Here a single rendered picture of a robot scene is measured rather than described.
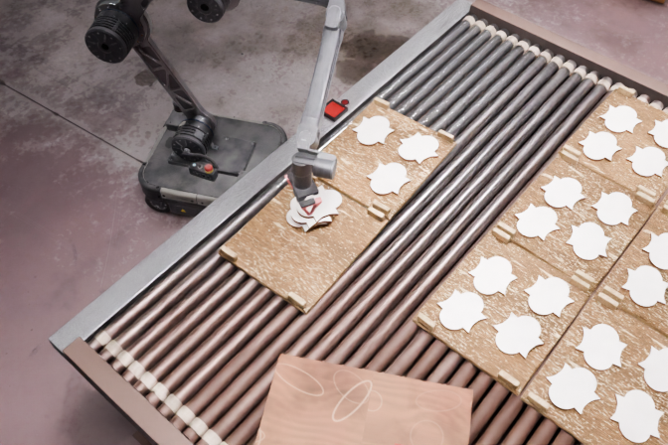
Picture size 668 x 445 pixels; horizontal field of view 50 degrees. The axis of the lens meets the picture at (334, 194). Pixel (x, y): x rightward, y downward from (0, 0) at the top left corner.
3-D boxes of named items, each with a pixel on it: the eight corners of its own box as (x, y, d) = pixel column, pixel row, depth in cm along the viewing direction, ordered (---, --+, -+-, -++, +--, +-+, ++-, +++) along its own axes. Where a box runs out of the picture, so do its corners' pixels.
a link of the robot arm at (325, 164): (305, 137, 213) (300, 129, 204) (342, 144, 211) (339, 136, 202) (296, 176, 211) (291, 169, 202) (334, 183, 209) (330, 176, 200)
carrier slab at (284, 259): (218, 254, 219) (217, 251, 218) (301, 173, 239) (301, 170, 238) (306, 315, 205) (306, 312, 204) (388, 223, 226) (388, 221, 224)
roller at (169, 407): (157, 412, 192) (154, 405, 189) (531, 50, 284) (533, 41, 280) (169, 424, 190) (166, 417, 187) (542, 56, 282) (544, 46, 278)
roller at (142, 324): (99, 358, 203) (94, 350, 199) (478, 25, 295) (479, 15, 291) (110, 368, 201) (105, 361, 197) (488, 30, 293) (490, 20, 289)
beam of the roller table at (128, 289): (54, 348, 207) (47, 338, 202) (458, 8, 305) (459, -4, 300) (72, 366, 203) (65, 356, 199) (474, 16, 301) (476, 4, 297)
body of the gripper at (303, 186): (306, 171, 218) (305, 155, 212) (319, 195, 212) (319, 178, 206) (286, 178, 216) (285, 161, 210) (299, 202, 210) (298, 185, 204)
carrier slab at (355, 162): (303, 171, 240) (303, 168, 238) (373, 102, 260) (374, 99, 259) (390, 222, 226) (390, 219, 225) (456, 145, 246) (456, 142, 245)
